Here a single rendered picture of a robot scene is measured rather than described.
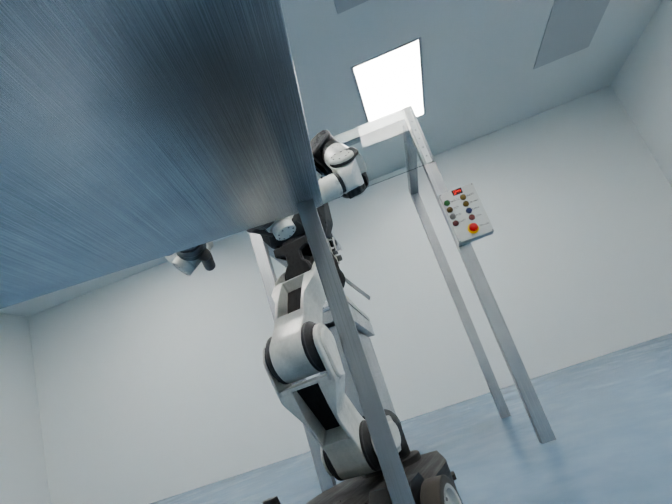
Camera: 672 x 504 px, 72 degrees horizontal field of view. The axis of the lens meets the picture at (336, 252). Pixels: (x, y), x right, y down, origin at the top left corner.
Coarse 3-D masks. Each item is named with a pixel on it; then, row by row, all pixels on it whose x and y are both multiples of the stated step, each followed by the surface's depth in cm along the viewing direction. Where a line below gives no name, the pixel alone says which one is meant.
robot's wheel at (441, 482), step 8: (424, 480) 108; (432, 480) 105; (440, 480) 105; (448, 480) 109; (424, 488) 104; (432, 488) 103; (440, 488) 102; (448, 488) 108; (424, 496) 102; (432, 496) 101; (440, 496) 100; (448, 496) 110; (456, 496) 110
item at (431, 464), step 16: (400, 432) 156; (416, 464) 147; (432, 464) 139; (352, 480) 157; (368, 480) 148; (384, 480) 139; (416, 480) 109; (320, 496) 148; (336, 496) 139; (352, 496) 132; (368, 496) 114; (384, 496) 106; (416, 496) 105
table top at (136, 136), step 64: (0, 0) 43; (64, 0) 44; (128, 0) 46; (192, 0) 49; (256, 0) 51; (0, 64) 49; (64, 64) 51; (128, 64) 54; (192, 64) 57; (256, 64) 60; (0, 128) 57; (64, 128) 60; (128, 128) 64; (192, 128) 68; (256, 128) 73; (0, 192) 68; (64, 192) 73; (128, 192) 78; (192, 192) 85; (256, 192) 93; (320, 192) 102; (0, 256) 85; (64, 256) 92; (128, 256) 101
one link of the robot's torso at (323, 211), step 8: (320, 176) 166; (320, 208) 166; (328, 208) 179; (296, 216) 155; (320, 216) 164; (328, 216) 175; (296, 224) 156; (328, 224) 173; (296, 232) 157; (304, 232) 157; (328, 232) 173; (264, 240) 162; (272, 240) 160; (288, 240) 159; (272, 248) 162
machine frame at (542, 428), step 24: (432, 168) 235; (432, 240) 337; (264, 264) 239; (456, 288) 326; (480, 288) 216; (504, 336) 209; (480, 360) 311; (528, 384) 202; (504, 408) 302; (528, 408) 200; (552, 432) 196; (312, 456) 211
